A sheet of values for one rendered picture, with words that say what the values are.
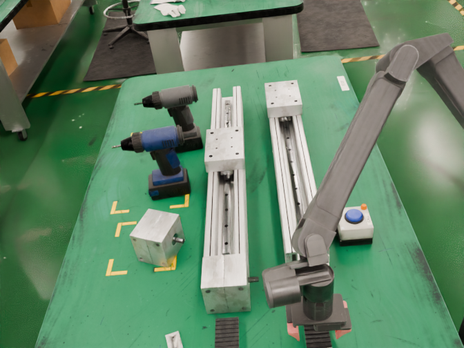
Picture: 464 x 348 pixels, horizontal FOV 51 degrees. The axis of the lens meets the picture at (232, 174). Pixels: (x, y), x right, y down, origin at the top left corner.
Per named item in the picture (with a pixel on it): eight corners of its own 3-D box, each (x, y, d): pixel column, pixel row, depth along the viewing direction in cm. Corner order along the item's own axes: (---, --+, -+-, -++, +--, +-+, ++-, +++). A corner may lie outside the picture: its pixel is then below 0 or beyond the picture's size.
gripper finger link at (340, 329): (310, 323, 103) (310, 295, 97) (344, 321, 102) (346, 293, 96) (314, 352, 98) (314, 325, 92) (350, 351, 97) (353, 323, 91)
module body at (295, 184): (329, 273, 115) (329, 249, 110) (286, 276, 116) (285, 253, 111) (294, 101, 177) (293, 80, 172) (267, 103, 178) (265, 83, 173)
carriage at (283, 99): (302, 122, 156) (302, 103, 152) (268, 125, 157) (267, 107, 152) (297, 97, 168) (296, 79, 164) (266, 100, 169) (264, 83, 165)
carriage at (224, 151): (246, 176, 138) (243, 157, 133) (207, 179, 138) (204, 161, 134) (244, 143, 150) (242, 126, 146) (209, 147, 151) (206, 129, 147)
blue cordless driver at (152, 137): (195, 194, 143) (181, 132, 129) (128, 206, 142) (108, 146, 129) (192, 178, 149) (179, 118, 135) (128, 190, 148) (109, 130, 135)
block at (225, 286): (261, 310, 109) (257, 284, 103) (206, 314, 110) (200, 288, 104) (259, 278, 116) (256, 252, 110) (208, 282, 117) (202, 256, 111)
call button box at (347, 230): (372, 244, 121) (374, 226, 117) (333, 247, 121) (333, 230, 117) (365, 221, 127) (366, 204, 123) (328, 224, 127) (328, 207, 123)
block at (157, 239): (177, 270, 121) (170, 244, 115) (138, 261, 125) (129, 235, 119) (193, 241, 128) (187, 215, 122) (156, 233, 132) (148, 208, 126)
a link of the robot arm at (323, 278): (339, 279, 85) (328, 255, 89) (300, 287, 84) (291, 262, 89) (337, 302, 89) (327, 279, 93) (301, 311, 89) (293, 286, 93)
